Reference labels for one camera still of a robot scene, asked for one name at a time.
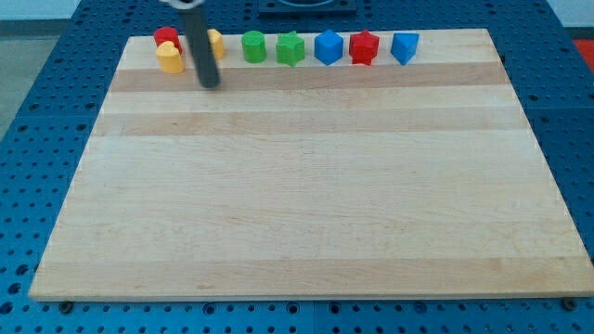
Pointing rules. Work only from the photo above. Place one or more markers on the silver rod holder flange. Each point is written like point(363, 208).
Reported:
point(184, 4)

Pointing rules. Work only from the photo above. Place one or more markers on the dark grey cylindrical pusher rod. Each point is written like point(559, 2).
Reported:
point(196, 29)

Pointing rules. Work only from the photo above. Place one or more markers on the blue triangle block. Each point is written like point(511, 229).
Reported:
point(404, 46)

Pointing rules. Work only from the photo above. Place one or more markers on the yellow heart block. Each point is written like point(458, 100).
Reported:
point(169, 58)

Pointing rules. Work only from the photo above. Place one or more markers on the yellow block behind rod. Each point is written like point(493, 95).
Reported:
point(217, 43)

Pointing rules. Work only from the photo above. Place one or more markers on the red cylinder block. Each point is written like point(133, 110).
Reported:
point(167, 34)

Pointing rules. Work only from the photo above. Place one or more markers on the green cylinder block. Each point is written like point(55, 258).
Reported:
point(253, 46)

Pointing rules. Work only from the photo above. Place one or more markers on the green star block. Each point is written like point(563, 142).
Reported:
point(290, 48)

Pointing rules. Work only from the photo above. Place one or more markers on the blue cube block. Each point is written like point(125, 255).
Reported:
point(328, 47)

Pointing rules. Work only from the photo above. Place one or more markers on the red star block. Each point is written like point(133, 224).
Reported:
point(363, 47)

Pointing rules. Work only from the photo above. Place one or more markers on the wooden board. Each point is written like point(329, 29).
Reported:
point(314, 182)

